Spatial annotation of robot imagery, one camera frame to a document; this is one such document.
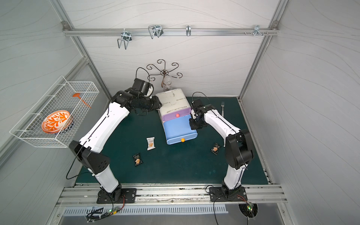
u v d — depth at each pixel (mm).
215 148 906
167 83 861
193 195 752
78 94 794
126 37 783
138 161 844
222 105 1155
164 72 931
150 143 928
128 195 735
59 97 708
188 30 722
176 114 857
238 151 489
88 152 424
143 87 583
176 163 848
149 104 658
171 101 884
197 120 760
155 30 765
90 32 784
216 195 735
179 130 929
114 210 690
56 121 638
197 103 728
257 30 765
